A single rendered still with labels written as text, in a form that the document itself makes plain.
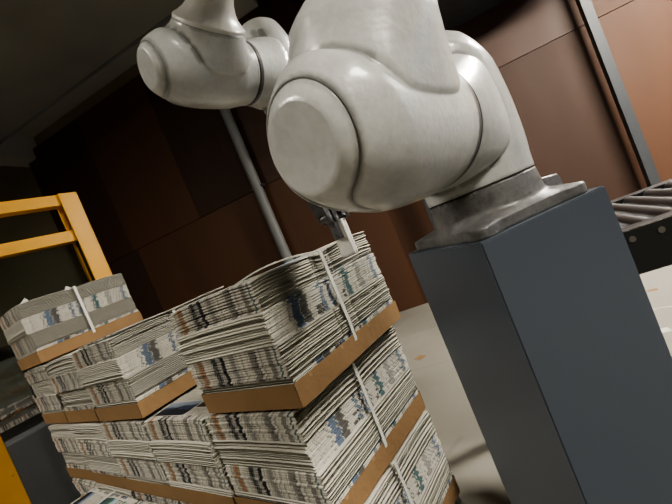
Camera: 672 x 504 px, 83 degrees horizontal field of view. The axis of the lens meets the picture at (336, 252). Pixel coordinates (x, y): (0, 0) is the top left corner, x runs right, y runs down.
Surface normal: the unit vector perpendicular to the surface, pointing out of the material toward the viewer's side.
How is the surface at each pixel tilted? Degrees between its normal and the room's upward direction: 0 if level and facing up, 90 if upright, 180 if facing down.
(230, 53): 132
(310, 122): 98
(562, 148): 90
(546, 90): 90
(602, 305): 90
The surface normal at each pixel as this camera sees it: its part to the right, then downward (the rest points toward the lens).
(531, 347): 0.24, -0.07
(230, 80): 0.76, 0.48
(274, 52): 0.60, -0.26
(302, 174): -0.61, 0.38
